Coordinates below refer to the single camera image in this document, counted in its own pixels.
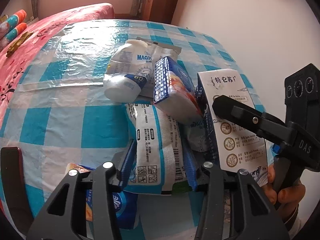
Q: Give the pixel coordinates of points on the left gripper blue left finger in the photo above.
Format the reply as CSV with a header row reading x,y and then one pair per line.
x,y
127,158

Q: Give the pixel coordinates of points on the blue checkered tablecloth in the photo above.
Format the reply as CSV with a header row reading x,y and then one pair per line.
x,y
58,113

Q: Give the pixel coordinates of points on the blue white milk carton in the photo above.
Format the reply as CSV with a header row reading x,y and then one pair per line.
x,y
231,146

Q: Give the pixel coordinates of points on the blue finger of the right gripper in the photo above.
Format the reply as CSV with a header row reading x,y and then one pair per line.
x,y
236,112

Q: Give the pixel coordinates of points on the olive crumpled cloth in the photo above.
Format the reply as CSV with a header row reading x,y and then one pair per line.
x,y
15,45

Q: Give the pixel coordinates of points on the rolled colourful quilt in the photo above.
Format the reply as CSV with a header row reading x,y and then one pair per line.
x,y
12,27

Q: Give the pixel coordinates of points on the white Magicday yogurt bottle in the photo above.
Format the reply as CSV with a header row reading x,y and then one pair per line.
x,y
128,71

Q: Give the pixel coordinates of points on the pink love you bed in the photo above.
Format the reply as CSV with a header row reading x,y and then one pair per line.
x,y
14,66

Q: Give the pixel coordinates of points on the person's right hand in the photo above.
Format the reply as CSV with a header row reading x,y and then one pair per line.
x,y
289,198

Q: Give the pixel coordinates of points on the white blue wet wipes pack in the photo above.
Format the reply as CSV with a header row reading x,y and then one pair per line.
x,y
158,166

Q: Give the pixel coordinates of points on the blue grid tissue box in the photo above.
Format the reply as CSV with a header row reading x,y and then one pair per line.
x,y
174,92

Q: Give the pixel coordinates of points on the silver foil pouch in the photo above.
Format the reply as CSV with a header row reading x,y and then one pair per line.
x,y
156,51

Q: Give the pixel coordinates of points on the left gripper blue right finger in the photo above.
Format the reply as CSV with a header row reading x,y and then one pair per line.
x,y
190,165

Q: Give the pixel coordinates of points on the black smartphone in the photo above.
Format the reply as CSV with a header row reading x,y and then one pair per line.
x,y
14,188

